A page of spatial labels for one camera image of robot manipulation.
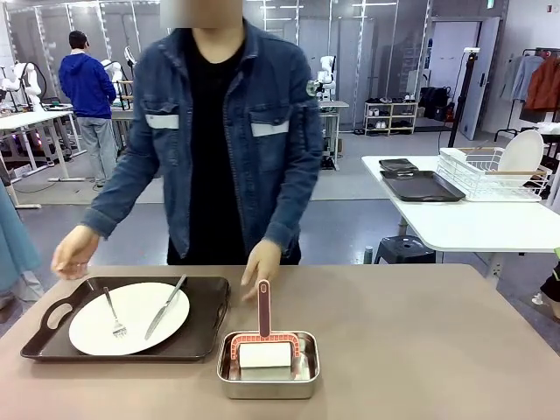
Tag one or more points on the white dinner plate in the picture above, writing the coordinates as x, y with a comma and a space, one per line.
522, 151

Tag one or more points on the silver knife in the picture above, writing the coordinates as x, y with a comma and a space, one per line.
157, 321

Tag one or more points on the large white plate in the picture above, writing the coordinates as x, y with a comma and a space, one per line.
131, 337

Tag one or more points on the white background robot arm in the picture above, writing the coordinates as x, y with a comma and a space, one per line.
32, 81
326, 65

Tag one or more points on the person's left forearm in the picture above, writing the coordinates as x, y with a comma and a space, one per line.
289, 219

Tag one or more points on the person's right forearm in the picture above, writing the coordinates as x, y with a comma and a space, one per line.
111, 205

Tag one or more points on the person's left hand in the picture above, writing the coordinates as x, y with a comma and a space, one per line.
264, 262

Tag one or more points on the person's right hand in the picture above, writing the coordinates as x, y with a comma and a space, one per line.
74, 254

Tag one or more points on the white power strip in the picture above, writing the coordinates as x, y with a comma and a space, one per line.
496, 271

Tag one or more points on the white side table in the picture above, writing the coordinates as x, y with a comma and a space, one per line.
481, 223

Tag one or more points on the silver cutlery piece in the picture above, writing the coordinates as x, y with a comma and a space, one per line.
478, 146

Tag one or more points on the black plastic stool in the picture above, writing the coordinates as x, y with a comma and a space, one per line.
407, 251

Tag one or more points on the black serving tray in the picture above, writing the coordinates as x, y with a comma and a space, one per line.
420, 186

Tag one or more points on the orange jacket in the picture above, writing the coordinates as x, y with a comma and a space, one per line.
544, 83

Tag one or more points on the small dark bottle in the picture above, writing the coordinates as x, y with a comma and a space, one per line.
369, 256

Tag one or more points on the glossy black small tray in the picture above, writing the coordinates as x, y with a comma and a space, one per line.
398, 164

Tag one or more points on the light blue shirt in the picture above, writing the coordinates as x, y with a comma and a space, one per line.
518, 79

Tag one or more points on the black tripod stand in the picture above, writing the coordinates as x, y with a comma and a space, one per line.
464, 87

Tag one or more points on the black bags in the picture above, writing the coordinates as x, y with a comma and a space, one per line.
433, 105

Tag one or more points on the black clothes rack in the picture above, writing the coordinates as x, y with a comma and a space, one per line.
530, 49

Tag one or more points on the white shoe rack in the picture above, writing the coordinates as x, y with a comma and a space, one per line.
389, 118

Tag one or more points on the white door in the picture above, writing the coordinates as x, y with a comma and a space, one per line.
450, 52

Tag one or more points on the pink lint roller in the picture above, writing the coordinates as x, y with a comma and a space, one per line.
263, 310

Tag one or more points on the rectangular steel container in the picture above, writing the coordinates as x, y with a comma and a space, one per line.
267, 389

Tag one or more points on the person in denim jacket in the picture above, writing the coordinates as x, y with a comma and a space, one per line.
210, 131

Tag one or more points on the silver fork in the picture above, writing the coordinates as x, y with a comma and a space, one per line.
118, 330

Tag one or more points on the man in blue hoodie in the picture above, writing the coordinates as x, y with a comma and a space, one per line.
85, 87

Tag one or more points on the teal fabric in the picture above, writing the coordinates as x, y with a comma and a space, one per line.
15, 245

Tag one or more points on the long white desk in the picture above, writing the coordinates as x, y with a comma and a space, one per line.
26, 118

